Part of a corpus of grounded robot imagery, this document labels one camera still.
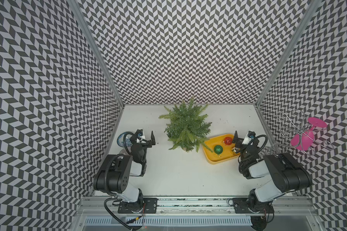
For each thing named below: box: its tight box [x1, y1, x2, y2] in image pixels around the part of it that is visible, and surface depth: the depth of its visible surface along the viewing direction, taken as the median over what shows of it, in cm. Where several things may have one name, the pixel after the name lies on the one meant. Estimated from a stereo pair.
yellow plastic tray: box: [202, 134, 241, 165], surface depth 92 cm
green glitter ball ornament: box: [213, 144, 224, 155], surface depth 91 cm
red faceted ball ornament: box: [222, 136, 233, 146], surface depth 93 cm
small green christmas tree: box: [159, 97, 214, 153], surface depth 73 cm
